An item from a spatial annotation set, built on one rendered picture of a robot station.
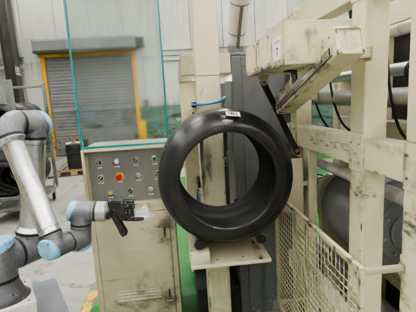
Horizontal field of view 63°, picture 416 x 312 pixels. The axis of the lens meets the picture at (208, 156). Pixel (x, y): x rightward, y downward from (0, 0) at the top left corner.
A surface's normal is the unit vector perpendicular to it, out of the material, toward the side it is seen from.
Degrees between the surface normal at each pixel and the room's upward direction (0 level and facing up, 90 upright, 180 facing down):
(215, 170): 90
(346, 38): 72
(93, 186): 90
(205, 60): 90
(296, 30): 90
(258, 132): 81
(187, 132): 53
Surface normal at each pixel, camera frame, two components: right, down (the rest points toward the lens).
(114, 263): 0.11, 0.16
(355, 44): 0.08, -0.15
